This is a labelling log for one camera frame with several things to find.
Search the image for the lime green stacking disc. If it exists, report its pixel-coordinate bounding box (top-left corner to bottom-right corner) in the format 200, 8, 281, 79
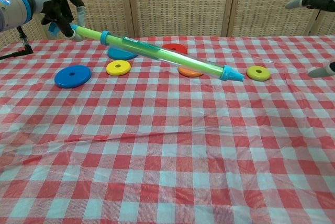
246, 65, 271, 82

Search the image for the teal stacking disc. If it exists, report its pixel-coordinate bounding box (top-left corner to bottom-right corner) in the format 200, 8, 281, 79
107, 46, 139, 61

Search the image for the orange stacking disc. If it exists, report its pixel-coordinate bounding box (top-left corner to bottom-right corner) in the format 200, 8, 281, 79
177, 66, 204, 78

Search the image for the yellow stacking disc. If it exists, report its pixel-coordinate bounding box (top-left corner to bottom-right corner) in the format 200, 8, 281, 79
105, 60, 131, 77

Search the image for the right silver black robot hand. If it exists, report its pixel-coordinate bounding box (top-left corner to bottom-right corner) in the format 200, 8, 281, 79
284, 0, 335, 78

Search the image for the green plastic rod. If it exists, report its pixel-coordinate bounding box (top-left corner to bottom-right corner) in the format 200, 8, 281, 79
48, 22, 245, 82

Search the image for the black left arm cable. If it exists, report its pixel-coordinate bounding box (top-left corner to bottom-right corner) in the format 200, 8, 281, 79
0, 25, 34, 61

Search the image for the blue stacking disc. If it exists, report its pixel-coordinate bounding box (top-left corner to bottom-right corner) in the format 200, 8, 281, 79
54, 64, 92, 88

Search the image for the red white checkered tablecloth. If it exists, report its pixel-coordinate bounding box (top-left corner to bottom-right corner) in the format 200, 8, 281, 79
0, 35, 335, 224

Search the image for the red stacking disc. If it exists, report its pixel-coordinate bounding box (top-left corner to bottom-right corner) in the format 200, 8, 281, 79
162, 43, 188, 55

